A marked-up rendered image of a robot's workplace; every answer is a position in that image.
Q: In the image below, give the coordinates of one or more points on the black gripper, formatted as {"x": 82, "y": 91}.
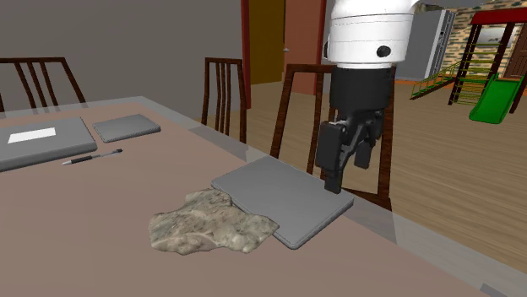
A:
{"x": 360, "y": 88}

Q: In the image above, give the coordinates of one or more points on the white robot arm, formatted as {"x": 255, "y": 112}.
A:
{"x": 366, "y": 33}

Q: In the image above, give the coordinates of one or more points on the grey closed laptop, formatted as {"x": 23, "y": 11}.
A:
{"x": 288, "y": 197}

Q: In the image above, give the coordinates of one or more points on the dark wooden chair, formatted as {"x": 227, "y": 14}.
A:
{"x": 284, "y": 107}
{"x": 37, "y": 61}
{"x": 241, "y": 94}

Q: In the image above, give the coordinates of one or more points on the red framed open door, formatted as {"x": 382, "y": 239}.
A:
{"x": 302, "y": 45}

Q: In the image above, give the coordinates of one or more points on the white tall panel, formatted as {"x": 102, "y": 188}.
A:
{"x": 440, "y": 41}

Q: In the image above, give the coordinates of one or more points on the playground set with green slide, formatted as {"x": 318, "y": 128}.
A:
{"x": 492, "y": 98}

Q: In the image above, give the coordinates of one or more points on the mottled beige crumpled cloth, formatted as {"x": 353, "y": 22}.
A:
{"x": 206, "y": 224}

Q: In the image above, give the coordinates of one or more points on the brown door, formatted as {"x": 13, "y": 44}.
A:
{"x": 519, "y": 57}

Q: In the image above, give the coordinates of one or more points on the small grey tablet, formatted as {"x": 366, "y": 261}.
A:
{"x": 125, "y": 127}

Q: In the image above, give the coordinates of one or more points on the black and silver pen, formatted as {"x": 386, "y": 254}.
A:
{"x": 92, "y": 156}

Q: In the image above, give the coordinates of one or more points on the brown dining table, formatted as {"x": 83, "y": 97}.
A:
{"x": 82, "y": 230}

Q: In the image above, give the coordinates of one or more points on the grey laptop with white label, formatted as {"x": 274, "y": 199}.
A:
{"x": 53, "y": 144}

